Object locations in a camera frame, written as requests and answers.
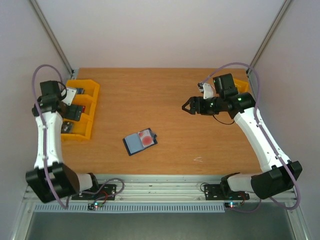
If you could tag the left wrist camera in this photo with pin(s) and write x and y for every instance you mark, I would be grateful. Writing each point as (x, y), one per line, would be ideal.
(68, 95)

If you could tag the yellow bin right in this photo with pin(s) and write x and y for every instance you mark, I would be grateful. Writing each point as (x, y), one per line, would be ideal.
(242, 86)

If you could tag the right controller board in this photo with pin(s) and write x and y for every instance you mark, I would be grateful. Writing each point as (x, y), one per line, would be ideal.
(232, 205)

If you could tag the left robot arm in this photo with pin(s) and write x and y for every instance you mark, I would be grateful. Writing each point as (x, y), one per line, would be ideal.
(51, 179)

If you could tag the yellow bin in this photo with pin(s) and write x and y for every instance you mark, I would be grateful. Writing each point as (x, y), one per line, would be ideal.
(88, 102)
(81, 129)
(90, 87)
(242, 86)

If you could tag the blue card holder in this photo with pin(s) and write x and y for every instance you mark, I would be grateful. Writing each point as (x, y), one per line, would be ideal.
(133, 144)

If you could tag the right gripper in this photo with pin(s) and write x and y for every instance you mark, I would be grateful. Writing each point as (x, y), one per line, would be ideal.
(194, 105)

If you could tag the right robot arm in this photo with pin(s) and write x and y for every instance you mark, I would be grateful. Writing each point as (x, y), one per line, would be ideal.
(278, 172)

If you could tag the left controller board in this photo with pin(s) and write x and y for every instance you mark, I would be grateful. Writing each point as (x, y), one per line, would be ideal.
(95, 205)

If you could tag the yellow bin middle left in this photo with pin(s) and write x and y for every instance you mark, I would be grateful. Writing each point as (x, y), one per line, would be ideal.
(88, 102)

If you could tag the blue card in bin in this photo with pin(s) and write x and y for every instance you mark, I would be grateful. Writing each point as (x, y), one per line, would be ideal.
(80, 91)

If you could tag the dark card in bin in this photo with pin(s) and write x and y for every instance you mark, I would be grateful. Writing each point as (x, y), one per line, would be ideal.
(67, 127)

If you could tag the controller board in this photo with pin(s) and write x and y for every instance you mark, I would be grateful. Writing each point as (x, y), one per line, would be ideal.
(95, 205)
(232, 205)

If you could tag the yellow bin near left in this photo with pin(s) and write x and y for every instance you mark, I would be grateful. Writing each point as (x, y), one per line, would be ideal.
(81, 129)

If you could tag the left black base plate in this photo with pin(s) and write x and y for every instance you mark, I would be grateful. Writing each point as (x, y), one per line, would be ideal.
(108, 189)

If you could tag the grey slotted cable duct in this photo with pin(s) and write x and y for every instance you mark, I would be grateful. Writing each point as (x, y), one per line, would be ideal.
(132, 208)

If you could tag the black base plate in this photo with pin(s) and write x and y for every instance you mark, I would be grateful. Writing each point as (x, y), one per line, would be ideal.
(108, 189)
(213, 192)

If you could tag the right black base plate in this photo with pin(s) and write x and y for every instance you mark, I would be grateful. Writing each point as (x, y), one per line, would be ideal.
(213, 192)

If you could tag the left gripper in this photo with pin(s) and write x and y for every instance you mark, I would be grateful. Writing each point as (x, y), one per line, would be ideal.
(71, 115)

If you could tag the yellow bin far left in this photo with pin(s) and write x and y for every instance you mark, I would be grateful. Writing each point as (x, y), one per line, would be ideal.
(90, 87)

